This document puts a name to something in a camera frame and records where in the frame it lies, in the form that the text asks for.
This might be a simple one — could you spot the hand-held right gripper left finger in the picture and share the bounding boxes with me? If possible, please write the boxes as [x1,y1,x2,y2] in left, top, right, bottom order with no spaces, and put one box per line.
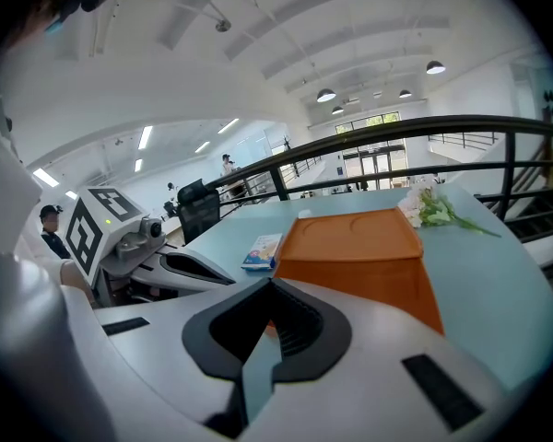
[94,277,277,441]

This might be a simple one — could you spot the person's left forearm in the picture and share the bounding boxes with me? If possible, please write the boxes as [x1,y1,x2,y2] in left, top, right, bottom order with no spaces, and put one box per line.
[59,259,97,310]

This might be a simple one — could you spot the black mesh office chair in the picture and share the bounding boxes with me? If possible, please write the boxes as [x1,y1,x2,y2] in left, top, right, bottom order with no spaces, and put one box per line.
[176,178,222,246]

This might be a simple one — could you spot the group of ceiling light panels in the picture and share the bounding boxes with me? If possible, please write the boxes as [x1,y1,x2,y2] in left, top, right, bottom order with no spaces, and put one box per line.
[31,117,241,201]

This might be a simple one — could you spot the person's face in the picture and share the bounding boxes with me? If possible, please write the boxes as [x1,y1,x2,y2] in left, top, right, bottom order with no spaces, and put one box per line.
[6,0,82,52]

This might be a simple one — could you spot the black staircase railing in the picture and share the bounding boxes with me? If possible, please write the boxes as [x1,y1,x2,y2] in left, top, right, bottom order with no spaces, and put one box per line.
[427,131,500,152]

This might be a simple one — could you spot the glass entrance doors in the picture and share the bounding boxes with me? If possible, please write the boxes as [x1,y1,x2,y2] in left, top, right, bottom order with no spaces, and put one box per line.
[342,144,409,192]

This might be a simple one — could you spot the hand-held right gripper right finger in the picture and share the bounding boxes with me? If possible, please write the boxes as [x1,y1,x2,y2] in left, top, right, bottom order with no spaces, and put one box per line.
[239,277,509,442]

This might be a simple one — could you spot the orange plastic box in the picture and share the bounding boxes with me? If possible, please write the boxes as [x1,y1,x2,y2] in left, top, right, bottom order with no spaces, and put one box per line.
[274,206,445,336]

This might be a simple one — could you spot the black metal railing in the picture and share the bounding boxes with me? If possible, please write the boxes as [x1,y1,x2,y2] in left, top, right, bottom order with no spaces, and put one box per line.
[205,114,553,244]

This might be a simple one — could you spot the person's white shirt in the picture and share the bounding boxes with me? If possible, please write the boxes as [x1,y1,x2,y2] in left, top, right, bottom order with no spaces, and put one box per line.
[0,76,75,442]

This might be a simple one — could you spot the white artificial flower bouquet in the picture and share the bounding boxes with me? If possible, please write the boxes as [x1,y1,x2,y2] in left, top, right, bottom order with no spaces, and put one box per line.
[397,184,502,239]

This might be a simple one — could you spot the small blue white carton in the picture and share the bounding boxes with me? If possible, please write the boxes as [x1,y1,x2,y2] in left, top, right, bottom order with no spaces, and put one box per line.
[241,233,284,273]

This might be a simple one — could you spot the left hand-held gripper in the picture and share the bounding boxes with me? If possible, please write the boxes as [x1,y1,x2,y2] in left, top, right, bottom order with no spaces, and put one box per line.
[64,185,236,308]

